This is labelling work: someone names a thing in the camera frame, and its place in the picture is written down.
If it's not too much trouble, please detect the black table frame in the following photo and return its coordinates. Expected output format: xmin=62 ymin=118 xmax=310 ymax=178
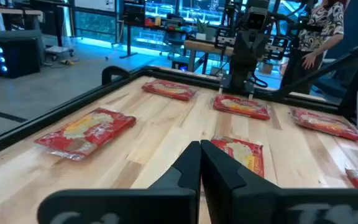
xmin=0 ymin=65 xmax=358 ymax=162

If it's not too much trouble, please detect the black frame strut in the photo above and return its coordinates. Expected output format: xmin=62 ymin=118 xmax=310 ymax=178
xmin=272 ymin=37 xmax=358 ymax=119

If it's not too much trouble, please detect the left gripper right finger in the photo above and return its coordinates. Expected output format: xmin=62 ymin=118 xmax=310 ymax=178
xmin=200 ymin=139 xmax=358 ymax=224

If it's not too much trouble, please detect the computer tower with blue lights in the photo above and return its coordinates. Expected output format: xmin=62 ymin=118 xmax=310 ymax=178
xmin=0 ymin=37 xmax=42 ymax=79

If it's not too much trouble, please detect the long wooden desk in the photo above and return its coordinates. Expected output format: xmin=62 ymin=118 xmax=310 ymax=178
xmin=0 ymin=6 xmax=44 ymax=32

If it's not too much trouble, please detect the person's hand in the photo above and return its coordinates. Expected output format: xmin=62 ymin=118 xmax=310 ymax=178
xmin=301 ymin=51 xmax=318 ymax=70

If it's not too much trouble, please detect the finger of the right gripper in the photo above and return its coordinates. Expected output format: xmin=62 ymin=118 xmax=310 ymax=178
xmin=249 ymin=32 xmax=269 ymax=58
xmin=233 ymin=32 xmax=251 ymax=60

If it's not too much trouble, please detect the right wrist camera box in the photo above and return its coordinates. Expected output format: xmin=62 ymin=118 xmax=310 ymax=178
xmin=245 ymin=6 xmax=269 ymax=32

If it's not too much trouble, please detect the person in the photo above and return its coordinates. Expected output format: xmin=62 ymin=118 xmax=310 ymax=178
xmin=280 ymin=0 xmax=349 ymax=94

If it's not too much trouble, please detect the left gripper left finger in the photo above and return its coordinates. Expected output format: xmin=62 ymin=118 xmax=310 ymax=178
xmin=37 ymin=141 xmax=202 ymax=224

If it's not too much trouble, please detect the black bracket handle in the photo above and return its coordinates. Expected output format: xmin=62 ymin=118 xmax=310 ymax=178
xmin=101 ymin=65 xmax=132 ymax=86

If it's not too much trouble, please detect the cardboard box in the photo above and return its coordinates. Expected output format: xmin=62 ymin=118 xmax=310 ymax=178
xmin=261 ymin=62 xmax=275 ymax=75

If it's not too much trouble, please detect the potted green plant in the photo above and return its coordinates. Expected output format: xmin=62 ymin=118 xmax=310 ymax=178
xmin=195 ymin=18 xmax=211 ymax=40

